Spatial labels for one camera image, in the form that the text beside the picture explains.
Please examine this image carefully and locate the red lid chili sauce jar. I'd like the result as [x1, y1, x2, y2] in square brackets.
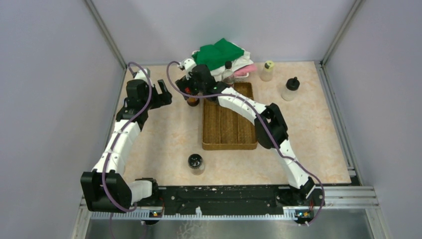
[185, 88, 200, 107]

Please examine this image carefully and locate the dark bottle red white label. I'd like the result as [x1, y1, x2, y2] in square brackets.
[221, 61, 235, 87]

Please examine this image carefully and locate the black cap squeeze bottle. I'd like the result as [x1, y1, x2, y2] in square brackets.
[281, 77, 300, 101]

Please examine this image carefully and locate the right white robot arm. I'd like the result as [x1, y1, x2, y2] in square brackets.
[175, 63, 316, 205]

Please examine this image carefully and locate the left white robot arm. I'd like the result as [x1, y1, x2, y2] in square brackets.
[80, 80, 172, 213]

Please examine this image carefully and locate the green folded cloth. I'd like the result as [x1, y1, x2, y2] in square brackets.
[192, 38, 245, 71]

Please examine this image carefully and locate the pink cloth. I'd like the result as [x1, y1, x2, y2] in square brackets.
[234, 64, 257, 78]

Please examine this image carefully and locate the white cloth pile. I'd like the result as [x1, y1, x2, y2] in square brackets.
[189, 46, 254, 83]

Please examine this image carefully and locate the woven bamboo divided tray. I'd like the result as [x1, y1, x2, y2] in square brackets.
[202, 99, 258, 150]

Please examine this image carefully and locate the yellow cap clear bottle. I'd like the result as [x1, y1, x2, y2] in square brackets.
[260, 60, 275, 82]

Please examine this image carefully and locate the black lid pepper shaker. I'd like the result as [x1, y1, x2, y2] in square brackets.
[188, 154, 205, 175]

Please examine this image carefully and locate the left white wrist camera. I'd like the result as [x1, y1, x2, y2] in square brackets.
[132, 68, 151, 82]

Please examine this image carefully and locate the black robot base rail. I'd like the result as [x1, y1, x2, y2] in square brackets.
[137, 185, 325, 216]

